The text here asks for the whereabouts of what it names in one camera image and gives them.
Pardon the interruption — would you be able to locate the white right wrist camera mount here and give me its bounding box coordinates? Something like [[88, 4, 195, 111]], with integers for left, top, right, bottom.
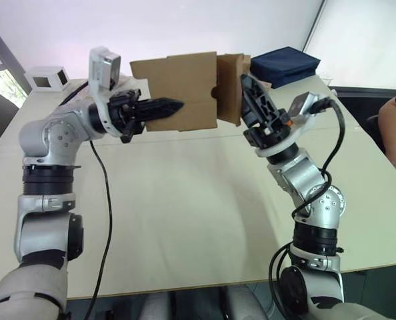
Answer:
[[255, 92, 329, 159]]

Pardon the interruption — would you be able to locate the dark window frame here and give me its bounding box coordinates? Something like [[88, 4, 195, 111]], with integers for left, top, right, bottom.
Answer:
[[0, 16, 33, 98]]

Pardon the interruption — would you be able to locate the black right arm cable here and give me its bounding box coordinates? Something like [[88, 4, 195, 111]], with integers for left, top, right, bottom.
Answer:
[[267, 96, 347, 320]]

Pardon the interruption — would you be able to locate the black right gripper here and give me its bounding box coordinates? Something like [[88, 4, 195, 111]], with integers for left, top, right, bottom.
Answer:
[[239, 73, 297, 151]]

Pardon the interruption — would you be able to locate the navy blue folded cloth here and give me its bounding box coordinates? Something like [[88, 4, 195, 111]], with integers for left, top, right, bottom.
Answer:
[[250, 47, 321, 89]]

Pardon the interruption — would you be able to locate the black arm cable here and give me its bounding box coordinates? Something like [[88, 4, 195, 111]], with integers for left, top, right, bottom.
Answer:
[[58, 79, 114, 320], [267, 96, 347, 320]]

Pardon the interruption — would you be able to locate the small brown cardboard box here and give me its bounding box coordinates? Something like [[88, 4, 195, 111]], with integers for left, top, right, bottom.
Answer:
[[129, 51, 272, 133]]

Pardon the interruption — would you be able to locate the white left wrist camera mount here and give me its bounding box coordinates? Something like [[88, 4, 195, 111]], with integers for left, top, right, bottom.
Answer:
[[88, 46, 143, 138]]

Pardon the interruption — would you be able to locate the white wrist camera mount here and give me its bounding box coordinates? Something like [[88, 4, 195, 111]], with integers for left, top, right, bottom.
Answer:
[[88, 46, 143, 138], [255, 92, 329, 159]]

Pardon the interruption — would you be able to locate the grey rounded shape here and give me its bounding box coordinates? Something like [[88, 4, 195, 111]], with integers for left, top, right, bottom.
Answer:
[[140, 292, 173, 320], [222, 285, 276, 320]]

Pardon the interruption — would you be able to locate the small white windowed box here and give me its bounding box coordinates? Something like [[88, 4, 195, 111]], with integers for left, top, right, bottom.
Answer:
[[23, 65, 70, 93]]

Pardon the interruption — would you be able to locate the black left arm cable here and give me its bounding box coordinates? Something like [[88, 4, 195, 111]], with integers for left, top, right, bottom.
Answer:
[[58, 79, 114, 320]]

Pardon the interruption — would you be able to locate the person in black shirt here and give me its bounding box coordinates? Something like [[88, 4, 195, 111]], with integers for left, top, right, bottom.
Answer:
[[377, 87, 396, 186]]

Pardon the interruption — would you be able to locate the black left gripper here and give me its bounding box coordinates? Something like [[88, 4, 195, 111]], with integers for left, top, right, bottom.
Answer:
[[106, 88, 185, 145]]

